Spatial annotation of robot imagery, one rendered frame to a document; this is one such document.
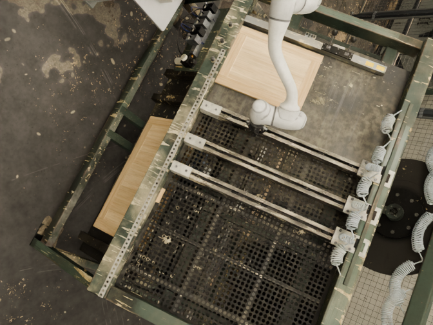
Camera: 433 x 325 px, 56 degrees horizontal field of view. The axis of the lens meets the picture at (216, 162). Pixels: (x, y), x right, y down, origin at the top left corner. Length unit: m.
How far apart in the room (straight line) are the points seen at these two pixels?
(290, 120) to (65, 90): 1.63
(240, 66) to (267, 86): 0.23
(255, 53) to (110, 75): 1.12
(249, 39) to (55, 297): 2.32
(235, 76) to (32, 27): 1.32
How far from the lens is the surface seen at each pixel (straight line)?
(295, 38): 2.79
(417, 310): 2.70
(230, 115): 2.53
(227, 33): 2.78
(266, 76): 2.67
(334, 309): 2.37
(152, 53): 3.22
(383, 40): 2.95
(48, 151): 3.04
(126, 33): 3.31
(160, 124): 3.02
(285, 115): 2.09
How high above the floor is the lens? 2.72
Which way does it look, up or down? 42 degrees down
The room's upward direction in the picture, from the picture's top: 104 degrees clockwise
